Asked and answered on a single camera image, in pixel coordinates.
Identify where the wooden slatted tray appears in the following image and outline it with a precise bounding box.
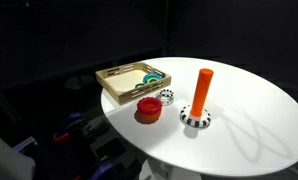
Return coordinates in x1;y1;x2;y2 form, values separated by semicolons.
95;61;173;106

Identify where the purple clamp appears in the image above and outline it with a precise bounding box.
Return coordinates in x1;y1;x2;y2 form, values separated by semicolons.
12;136;39;153
67;112;83;123
88;159;117;180

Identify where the orange clamp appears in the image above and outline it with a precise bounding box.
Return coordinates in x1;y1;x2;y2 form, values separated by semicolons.
52;132;71;144

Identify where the white object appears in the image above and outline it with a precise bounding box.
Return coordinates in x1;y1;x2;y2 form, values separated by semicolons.
0;128;37;180

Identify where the blue dotted ring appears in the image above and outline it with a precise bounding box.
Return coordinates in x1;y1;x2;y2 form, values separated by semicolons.
142;72;164;84

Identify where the red ribbed ring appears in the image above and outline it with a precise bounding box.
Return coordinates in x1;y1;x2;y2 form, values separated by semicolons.
136;96;163;117

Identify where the clear ring with striped band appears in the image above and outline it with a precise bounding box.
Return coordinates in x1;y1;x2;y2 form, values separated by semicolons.
155;88;175;106

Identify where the white black orange ring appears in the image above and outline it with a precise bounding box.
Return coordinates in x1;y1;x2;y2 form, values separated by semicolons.
179;68;214;129

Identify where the white table pedestal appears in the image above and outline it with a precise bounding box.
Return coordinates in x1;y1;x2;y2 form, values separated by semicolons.
138;156;203;180

